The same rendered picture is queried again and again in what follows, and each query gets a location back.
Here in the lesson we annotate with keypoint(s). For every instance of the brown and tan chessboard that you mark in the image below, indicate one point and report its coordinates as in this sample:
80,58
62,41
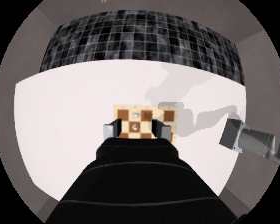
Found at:
165,114

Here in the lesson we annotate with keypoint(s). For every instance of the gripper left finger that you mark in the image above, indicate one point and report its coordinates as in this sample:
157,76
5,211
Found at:
113,129

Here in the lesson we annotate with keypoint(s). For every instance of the white rook chess piece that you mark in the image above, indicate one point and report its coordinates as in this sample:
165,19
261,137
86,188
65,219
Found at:
135,115

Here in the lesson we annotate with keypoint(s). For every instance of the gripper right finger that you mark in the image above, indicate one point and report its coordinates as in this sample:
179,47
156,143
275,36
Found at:
161,130

